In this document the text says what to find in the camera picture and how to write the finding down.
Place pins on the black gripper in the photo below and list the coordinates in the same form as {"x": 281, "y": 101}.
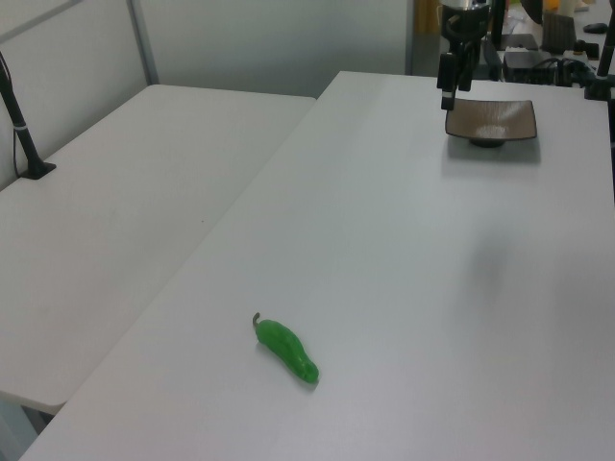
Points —
{"x": 468, "y": 26}

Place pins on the green chili pepper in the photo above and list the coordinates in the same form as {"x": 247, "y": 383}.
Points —
{"x": 288, "y": 348}

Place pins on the brown square ceramic plate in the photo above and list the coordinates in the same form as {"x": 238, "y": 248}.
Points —
{"x": 499, "y": 120}

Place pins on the black flat case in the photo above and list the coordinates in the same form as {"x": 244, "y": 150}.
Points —
{"x": 491, "y": 60}

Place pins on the yellow wooden panel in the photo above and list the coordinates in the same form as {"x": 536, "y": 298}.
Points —
{"x": 426, "y": 16}

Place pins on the black monitor stand pole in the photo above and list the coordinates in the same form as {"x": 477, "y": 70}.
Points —
{"x": 498, "y": 24}

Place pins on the black electronics box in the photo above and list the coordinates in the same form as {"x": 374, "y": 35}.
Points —
{"x": 523, "y": 65}

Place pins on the grey flat box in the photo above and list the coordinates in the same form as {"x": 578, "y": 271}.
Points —
{"x": 521, "y": 42}

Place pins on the dark ribbed container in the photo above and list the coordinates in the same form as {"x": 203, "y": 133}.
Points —
{"x": 558, "y": 31}

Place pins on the black computer mouse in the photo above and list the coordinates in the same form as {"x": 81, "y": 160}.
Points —
{"x": 596, "y": 28}

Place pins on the white side table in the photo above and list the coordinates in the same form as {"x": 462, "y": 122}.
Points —
{"x": 120, "y": 216}

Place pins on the black clamped camera stand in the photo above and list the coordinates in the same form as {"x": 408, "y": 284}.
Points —
{"x": 600, "y": 81}

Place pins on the grey metal partition post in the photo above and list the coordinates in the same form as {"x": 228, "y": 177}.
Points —
{"x": 144, "y": 43}

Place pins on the black camera pole with base plate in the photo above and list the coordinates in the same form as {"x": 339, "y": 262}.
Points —
{"x": 24, "y": 139}

